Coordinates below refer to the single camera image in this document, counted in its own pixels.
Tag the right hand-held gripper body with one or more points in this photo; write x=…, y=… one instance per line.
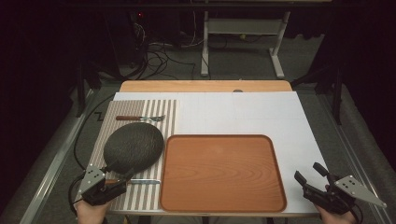
x=351, y=186

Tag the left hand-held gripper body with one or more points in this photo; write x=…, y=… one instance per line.
x=93, y=179

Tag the dark round textured plate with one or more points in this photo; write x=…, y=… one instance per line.
x=134, y=146

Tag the brown wooden tray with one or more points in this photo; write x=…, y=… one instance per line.
x=222, y=174

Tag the person's left hand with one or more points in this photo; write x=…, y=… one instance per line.
x=91, y=214

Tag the person's right hand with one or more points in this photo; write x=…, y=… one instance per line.
x=336, y=219

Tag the striped beige placemat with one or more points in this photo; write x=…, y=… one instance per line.
x=127, y=109

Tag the black metal stand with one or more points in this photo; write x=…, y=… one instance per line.
x=337, y=93
x=81, y=90

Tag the white table cover board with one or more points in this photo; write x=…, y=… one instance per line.
x=243, y=115

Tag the black equipment with red light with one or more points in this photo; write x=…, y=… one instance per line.
x=138, y=31

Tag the small green ball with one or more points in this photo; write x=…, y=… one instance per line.
x=242, y=36

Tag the aluminium floor rail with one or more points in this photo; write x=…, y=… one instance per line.
x=358, y=161
x=49, y=174

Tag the white metal desk frame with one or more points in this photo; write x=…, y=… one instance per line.
x=243, y=26

